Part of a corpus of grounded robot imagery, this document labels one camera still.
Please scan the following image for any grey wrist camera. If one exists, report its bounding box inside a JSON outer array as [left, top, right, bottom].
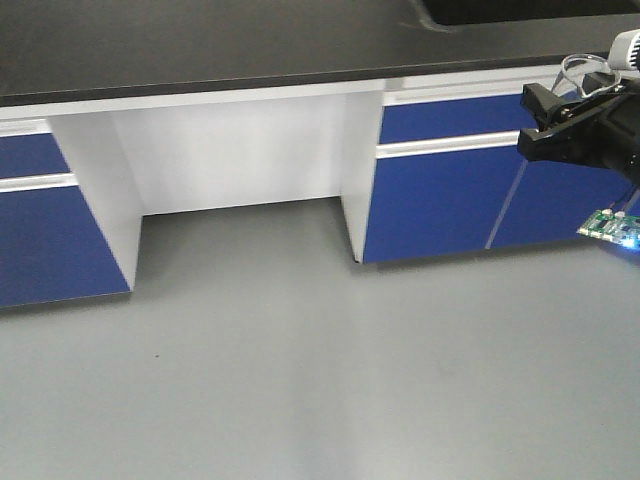
[[607, 29, 640, 71]]

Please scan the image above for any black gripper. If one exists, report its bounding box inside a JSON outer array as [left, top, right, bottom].
[[517, 73, 639, 183]]

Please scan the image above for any right blue white cabinet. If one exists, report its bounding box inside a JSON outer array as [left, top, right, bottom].
[[340, 65, 639, 263]]

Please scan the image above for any left blue white cabinet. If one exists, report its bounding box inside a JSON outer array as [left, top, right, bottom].
[[1, 114, 143, 307]]

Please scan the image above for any blue white cabinet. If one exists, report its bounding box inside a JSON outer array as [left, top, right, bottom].
[[1, 114, 143, 307], [340, 65, 639, 263]]

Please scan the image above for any green circuit board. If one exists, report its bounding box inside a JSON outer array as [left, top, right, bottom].
[[576, 209, 639, 251]]

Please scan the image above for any black lab sink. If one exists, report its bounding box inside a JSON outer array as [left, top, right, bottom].
[[410, 0, 639, 31]]

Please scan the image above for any clear glass beaker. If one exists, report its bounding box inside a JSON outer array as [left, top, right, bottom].
[[551, 54, 619, 100]]

